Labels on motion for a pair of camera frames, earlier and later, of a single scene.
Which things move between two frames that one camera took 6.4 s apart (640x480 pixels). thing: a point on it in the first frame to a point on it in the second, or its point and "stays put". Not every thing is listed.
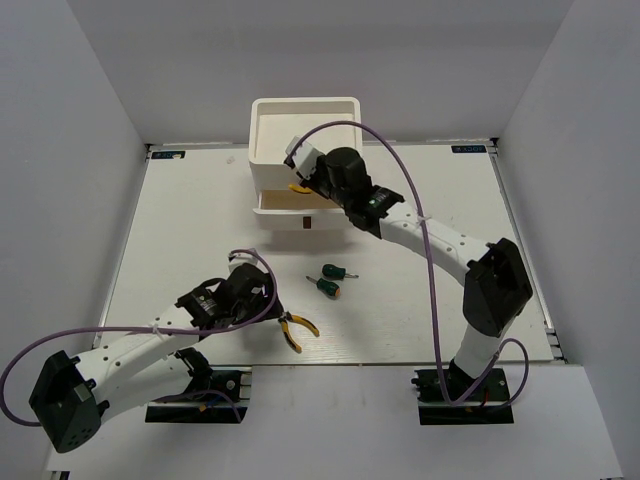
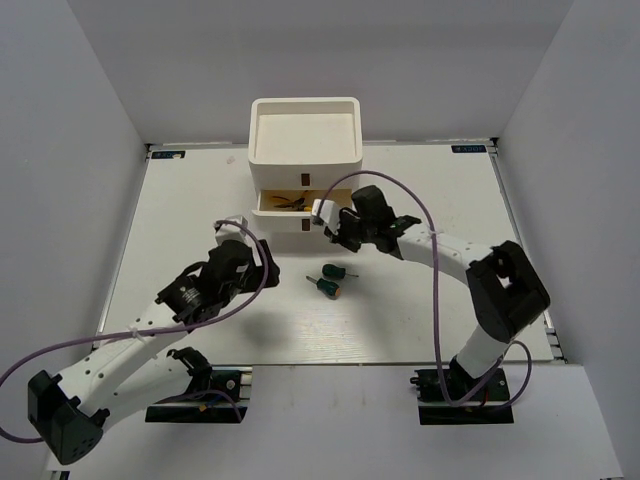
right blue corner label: [469, 149] stays put
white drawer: [285, 210] stays put
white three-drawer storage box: [326, 123] stays put
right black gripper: [320, 166] to [340, 237]
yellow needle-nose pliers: [300, 189] to [299, 203]
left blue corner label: [168, 155] stays put
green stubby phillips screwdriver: [329, 289] stays put
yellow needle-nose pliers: [286, 316] to [297, 204]
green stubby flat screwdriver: [334, 271] stays put
